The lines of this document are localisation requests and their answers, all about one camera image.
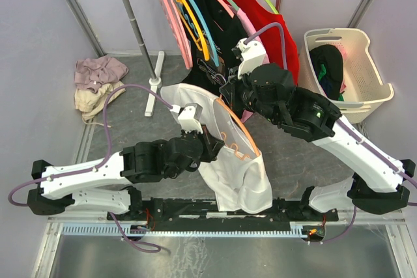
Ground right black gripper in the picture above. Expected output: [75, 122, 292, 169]
[221, 63, 282, 126]

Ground orange wavy hanger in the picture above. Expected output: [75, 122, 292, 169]
[213, 96, 261, 160]

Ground white t shirt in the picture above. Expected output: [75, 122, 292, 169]
[161, 83, 272, 214]

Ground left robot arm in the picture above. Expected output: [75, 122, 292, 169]
[27, 127, 224, 219]

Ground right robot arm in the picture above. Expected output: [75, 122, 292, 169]
[220, 63, 416, 220]

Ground black t shirt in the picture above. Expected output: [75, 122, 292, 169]
[182, 0, 248, 96]

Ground pink t shirt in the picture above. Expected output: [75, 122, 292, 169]
[236, 8, 256, 123]

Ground red t shirt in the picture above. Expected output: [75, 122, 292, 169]
[233, 0, 300, 84]

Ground yellow hanger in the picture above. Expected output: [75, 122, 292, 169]
[175, 0, 210, 61]

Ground blue hanger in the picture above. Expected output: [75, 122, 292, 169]
[174, 0, 220, 68]

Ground pink wavy hanger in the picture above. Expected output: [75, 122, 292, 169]
[159, 0, 192, 70]

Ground dark clothes in basket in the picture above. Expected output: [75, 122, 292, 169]
[309, 44, 345, 102]

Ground beige crumpled cloth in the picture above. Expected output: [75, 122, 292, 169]
[74, 81, 124, 126]

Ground cream laundry basket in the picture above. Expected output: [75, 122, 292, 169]
[298, 28, 394, 124]

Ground mauve crumpled cloth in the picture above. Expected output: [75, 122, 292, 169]
[74, 55, 129, 93]

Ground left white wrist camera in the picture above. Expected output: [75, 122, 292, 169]
[170, 103, 203, 133]

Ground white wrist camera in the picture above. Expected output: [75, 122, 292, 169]
[170, 103, 203, 133]
[236, 38, 266, 79]

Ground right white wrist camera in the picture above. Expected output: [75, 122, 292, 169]
[236, 38, 266, 79]

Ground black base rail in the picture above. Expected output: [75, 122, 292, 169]
[115, 188, 339, 238]

